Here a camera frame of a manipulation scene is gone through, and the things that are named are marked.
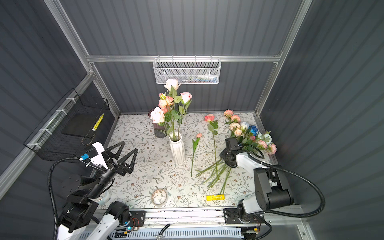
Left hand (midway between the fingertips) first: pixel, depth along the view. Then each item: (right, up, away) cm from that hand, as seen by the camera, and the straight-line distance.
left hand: (130, 146), depth 56 cm
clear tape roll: (+5, -33, +21) cm, 40 cm away
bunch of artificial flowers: (+61, 0, +40) cm, 72 cm away
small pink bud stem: (+24, -6, +44) cm, 51 cm away
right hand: (+44, -11, +38) cm, 59 cm away
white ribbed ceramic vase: (+15, -4, +24) cm, 29 cm away
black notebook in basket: (-34, +9, +19) cm, 40 cm away
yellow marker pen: (-27, +8, +21) cm, 35 cm away
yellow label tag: (+35, -30, +22) cm, 51 cm away
